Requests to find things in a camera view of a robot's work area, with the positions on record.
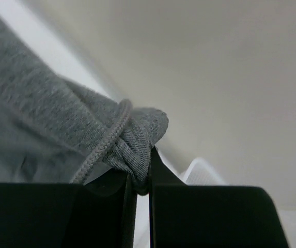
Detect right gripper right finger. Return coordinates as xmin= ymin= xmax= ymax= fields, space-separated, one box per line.
xmin=149 ymin=148 xmax=289 ymax=247

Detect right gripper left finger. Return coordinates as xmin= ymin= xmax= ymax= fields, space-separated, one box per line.
xmin=0 ymin=172 xmax=137 ymax=247

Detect grey shorts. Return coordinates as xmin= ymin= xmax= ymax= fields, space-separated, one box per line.
xmin=0 ymin=19 xmax=168 ymax=195

